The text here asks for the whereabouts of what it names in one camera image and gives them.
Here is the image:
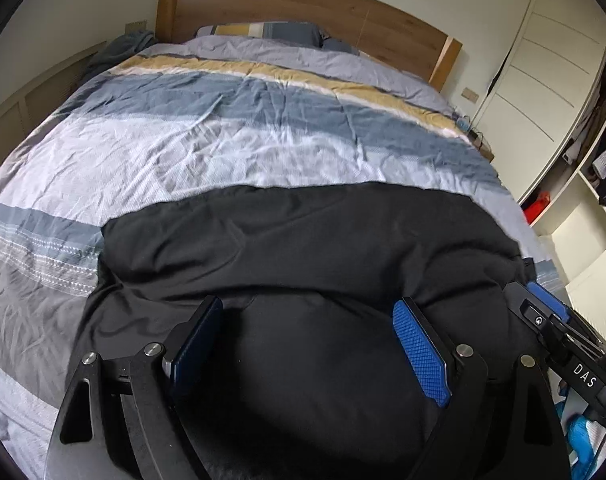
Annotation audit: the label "black puffer jacket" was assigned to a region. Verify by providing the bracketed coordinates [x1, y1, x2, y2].
[69, 181, 572, 480]

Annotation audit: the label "hanging clothes in wardrobe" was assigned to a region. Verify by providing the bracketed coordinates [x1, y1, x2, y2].
[573, 91, 606, 213]

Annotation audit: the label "blue and white bag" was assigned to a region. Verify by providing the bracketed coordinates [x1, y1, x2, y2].
[554, 379, 606, 479]

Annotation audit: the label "red bag in wardrobe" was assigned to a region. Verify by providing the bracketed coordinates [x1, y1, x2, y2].
[523, 192, 551, 224]

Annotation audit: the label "open white wardrobe shelving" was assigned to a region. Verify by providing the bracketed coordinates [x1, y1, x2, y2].
[533, 57, 606, 340]

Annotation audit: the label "wooden bedside table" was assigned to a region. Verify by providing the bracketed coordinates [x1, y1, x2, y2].
[456, 115, 495, 162]

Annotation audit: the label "white sliding wardrobe door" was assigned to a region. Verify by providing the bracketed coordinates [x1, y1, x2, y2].
[473, 0, 606, 200]

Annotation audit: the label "striped duvet cover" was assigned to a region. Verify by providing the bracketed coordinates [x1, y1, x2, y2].
[0, 37, 553, 479]

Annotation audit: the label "beige radiator cover cabinet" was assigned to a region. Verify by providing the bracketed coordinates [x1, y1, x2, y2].
[0, 41, 107, 165]

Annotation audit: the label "dark blue-grey blanket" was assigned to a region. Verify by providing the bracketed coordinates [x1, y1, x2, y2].
[80, 30, 158, 84]

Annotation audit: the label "striped pillow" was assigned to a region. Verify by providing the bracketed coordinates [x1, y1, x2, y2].
[195, 21, 324, 48]

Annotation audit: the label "wooden headboard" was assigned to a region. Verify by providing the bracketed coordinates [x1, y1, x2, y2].
[154, 0, 462, 91]

